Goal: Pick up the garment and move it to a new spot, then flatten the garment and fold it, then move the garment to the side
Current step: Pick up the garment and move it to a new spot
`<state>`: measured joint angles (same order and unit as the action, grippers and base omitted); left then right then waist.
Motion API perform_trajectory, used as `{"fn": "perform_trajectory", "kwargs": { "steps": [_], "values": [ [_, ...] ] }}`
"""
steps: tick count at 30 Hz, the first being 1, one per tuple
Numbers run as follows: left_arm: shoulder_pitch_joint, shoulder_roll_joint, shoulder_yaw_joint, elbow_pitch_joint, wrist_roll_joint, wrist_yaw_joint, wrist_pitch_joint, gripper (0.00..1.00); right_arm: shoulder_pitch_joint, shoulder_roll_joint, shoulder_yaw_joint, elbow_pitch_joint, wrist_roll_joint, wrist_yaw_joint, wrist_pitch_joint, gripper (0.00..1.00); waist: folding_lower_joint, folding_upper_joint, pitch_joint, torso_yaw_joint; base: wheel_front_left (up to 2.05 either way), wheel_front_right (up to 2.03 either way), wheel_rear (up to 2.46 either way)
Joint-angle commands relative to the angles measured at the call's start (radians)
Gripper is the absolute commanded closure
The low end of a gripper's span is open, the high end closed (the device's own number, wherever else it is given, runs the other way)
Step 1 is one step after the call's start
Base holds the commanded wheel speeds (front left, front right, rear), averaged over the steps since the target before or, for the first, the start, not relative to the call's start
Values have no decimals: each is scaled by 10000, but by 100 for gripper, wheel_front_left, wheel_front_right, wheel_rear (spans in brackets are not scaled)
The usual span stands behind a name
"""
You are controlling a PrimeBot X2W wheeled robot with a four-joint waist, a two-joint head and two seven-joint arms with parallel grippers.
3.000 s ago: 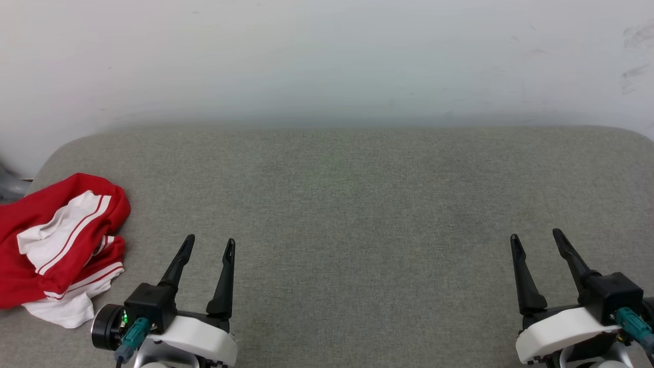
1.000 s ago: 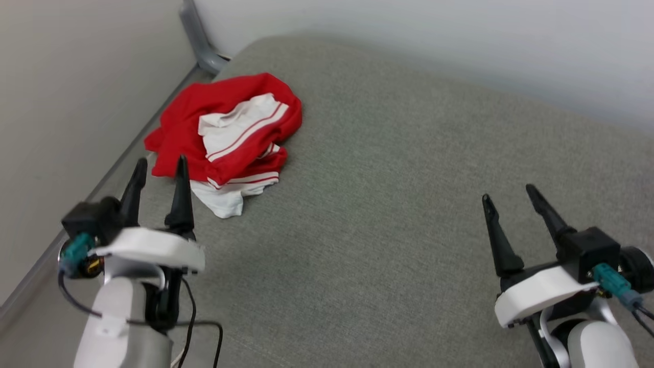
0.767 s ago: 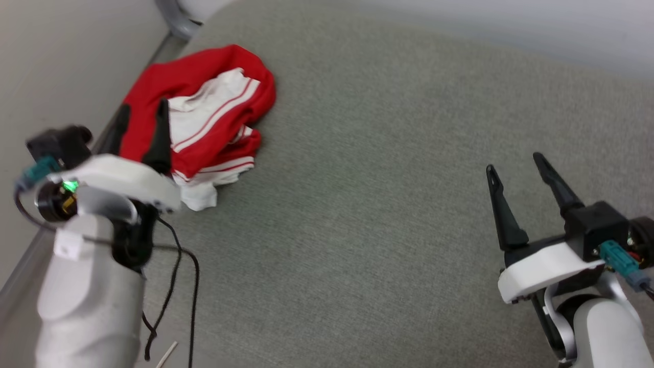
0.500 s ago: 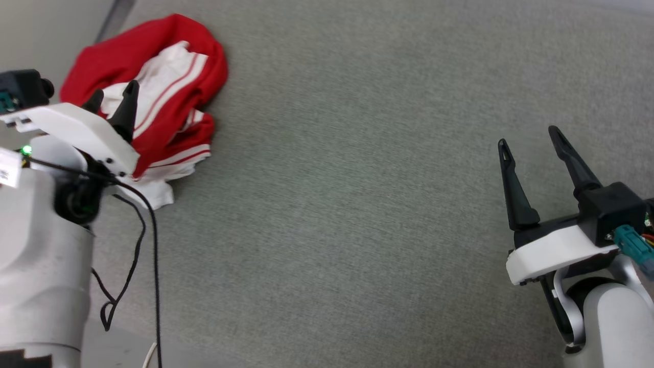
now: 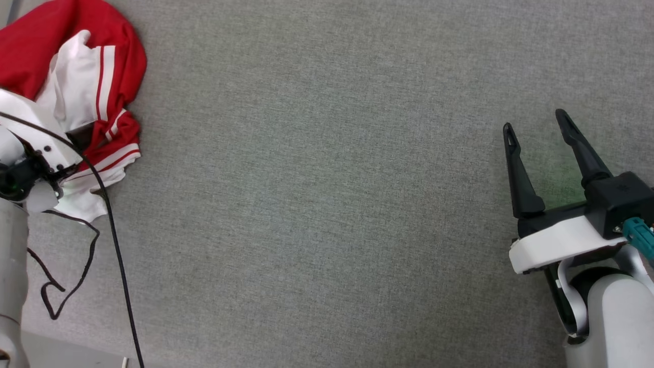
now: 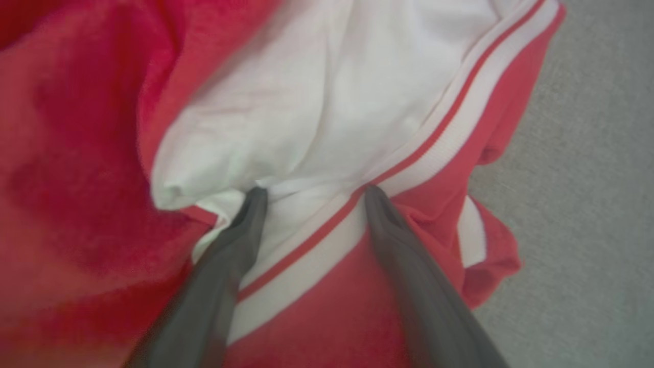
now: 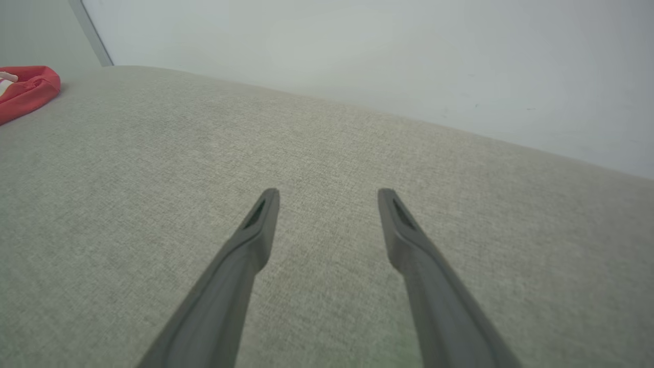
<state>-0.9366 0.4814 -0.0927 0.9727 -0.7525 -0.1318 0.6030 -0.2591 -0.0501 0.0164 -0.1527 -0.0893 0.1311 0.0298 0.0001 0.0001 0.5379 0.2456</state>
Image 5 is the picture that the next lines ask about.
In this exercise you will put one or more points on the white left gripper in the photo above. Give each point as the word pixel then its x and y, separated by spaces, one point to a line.
pixel 46 130

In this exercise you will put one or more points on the red and white garment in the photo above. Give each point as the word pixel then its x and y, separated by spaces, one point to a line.
pixel 30 46

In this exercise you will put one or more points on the teal right camera connector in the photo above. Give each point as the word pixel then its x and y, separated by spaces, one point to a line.
pixel 641 237

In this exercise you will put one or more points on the grey fabric sofa cushion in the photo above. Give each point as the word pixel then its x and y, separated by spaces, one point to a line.
pixel 327 204

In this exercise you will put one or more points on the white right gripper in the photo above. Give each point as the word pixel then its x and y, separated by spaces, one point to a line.
pixel 557 240

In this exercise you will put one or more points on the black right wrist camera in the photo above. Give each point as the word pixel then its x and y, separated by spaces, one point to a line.
pixel 621 202

